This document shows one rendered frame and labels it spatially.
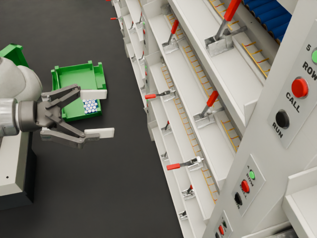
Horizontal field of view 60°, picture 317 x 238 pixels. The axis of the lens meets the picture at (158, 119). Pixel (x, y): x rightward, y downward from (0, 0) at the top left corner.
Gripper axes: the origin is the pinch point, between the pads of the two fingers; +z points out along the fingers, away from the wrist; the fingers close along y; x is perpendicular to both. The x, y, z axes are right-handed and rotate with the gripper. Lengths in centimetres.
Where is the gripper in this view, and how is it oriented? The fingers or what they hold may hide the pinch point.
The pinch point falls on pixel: (105, 112)
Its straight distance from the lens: 72.9
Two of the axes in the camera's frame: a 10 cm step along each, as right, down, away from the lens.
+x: 2.0, -6.6, -7.2
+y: 2.5, 7.5, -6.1
